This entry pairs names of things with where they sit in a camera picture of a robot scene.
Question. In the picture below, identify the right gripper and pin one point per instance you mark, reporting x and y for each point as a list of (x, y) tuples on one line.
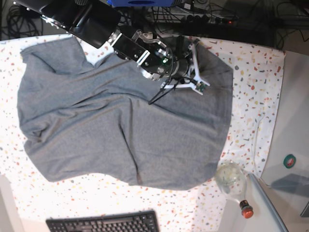
[(162, 57)]

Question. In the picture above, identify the grey t-shirt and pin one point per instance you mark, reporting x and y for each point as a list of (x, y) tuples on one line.
[(81, 118)]

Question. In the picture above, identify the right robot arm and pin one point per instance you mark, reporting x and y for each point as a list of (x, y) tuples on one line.
[(97, 23)]

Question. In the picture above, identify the black power strip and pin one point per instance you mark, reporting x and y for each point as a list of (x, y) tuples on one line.
[(208, 19)]

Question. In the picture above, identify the terrazzo patterned tablecloth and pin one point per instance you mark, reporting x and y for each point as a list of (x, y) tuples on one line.
[(257, 79)]

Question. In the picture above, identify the clear bottle with orange cap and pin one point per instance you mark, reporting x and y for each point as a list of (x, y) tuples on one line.
[(232, 182)]

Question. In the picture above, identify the black keyboard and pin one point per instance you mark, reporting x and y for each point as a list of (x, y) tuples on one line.
[(144, 221)]

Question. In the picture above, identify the green tape roll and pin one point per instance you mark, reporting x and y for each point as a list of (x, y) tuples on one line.
[(289, 161)]

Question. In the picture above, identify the grey metal bar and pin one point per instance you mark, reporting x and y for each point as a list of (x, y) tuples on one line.
[(268, 219)]

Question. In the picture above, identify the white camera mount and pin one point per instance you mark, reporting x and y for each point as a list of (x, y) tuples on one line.
[(192, 78)]

